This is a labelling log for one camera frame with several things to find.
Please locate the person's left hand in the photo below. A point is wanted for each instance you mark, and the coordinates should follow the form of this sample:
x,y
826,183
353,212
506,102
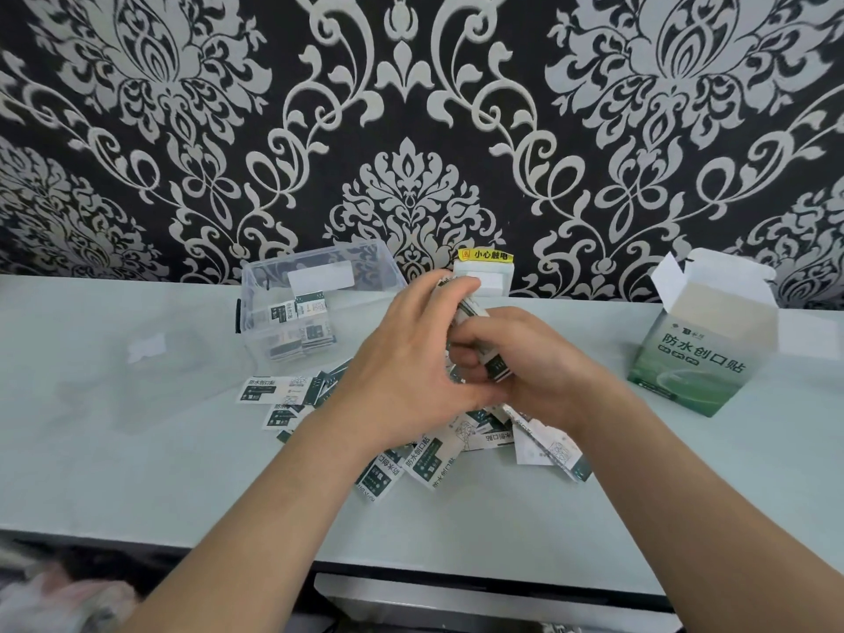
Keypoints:
x,y
402,369

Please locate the person's right hand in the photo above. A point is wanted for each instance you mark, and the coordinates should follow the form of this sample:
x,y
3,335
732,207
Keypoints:
x,y
554,375

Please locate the small white green packet bundle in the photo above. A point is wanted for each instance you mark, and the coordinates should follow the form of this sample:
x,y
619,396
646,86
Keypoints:
x,y
498,369

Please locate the pile of white green packets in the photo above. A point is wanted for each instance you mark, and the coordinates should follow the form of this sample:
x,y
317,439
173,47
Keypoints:
x,y
428,461

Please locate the green white cardboard carton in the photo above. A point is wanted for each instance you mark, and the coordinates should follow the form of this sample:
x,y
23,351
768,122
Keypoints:
x,y
699,369

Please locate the clear plastic box lid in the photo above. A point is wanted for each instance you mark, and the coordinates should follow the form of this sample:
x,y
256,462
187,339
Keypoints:
x,y
146,348

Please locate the person's left forearm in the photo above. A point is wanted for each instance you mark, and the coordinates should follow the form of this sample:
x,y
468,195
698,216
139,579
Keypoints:
x,y
250,534

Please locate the person's right forearm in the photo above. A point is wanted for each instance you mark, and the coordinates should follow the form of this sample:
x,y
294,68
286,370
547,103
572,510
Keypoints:
x,y
712,520

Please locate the white paper leaflet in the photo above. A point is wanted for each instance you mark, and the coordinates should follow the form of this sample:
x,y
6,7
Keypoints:
x,y
534,448

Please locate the crumpled plastic bag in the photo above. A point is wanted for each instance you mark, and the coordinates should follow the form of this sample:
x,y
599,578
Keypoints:
x,y
66,599

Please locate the white wall socket yellow label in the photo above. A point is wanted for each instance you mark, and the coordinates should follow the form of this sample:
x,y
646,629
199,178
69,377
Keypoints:
x,y
491,273

